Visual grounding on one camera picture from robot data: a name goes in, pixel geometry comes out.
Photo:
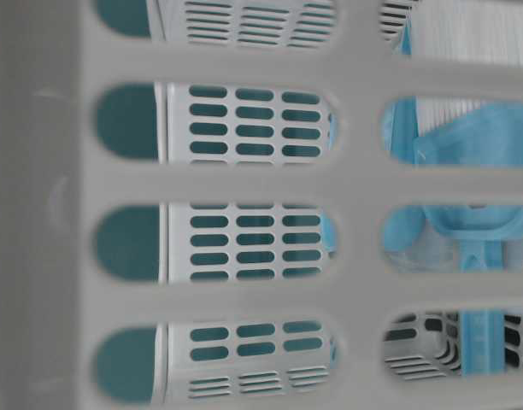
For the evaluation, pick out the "blue hand brush white bristles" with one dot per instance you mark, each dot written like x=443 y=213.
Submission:
x=455 y=132

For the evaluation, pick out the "grey plastic shopping basket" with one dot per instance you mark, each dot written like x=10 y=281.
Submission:
x=57 y=58

